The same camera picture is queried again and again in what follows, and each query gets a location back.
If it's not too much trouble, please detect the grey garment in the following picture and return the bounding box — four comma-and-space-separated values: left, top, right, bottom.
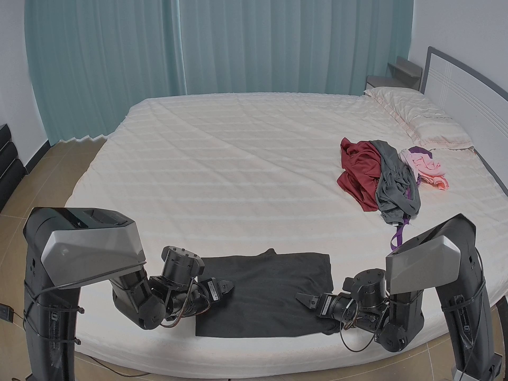
369, 140, 421, 225

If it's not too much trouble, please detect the purple garment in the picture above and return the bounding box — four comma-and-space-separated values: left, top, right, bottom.
390, 146, 433, 252

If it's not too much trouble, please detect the grey bedside table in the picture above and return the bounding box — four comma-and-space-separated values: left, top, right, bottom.
366, 56, 423, 92

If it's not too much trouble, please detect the black cable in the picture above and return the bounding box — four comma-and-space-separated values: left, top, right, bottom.
341, 319, 379, 353
23, 261, 147, 320

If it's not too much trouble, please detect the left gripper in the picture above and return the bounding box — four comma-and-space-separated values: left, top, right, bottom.
198, 277, 236, 305

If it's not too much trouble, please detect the bed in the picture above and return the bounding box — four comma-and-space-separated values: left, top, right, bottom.
63, 47, 508, 376

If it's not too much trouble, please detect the dark red garment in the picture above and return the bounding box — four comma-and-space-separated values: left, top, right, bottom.
337, 137, 383, 212

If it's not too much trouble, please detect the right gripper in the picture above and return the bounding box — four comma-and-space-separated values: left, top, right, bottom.
315, 292, 346, 319

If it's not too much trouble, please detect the pink garment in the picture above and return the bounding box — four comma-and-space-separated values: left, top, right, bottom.
399, 148, 450, 191

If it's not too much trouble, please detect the cream pillow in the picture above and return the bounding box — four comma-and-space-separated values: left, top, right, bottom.
363, 87, 475, 151

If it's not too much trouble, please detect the black T-shirt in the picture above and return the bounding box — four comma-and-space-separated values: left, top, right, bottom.
194, 248, 333, 338

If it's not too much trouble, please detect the blue-green curtain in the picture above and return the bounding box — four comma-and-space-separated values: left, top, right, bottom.
176, 0, 413, 96
25, 0, 187, 147

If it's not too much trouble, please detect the black chest of drawers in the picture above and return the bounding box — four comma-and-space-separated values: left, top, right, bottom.
0, 123, 28, 213

